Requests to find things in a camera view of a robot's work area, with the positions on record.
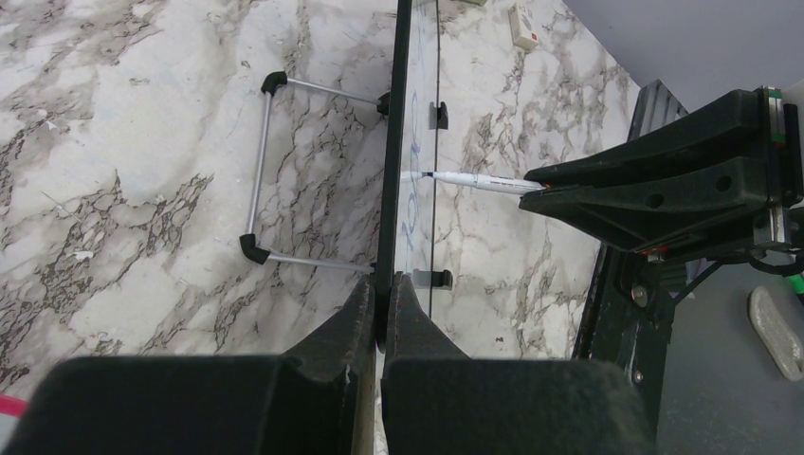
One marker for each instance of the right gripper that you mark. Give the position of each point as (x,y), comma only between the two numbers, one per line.
(737,190)

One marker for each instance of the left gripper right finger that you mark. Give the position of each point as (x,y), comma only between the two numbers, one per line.
(438,400)

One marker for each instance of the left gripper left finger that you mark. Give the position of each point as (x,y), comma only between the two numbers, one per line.
(315,398)

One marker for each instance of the black framed whiteboard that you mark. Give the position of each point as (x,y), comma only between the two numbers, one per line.
(415,115)

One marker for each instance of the white whiteboard marker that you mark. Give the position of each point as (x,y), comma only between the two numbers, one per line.
(486,182)

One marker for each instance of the pink framed whiteboard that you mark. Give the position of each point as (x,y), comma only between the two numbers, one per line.
(12,407)

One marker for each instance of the small white card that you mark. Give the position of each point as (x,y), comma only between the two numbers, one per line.
(522,25)

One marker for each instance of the black metal base rail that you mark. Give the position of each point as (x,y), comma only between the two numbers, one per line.
(627,317)

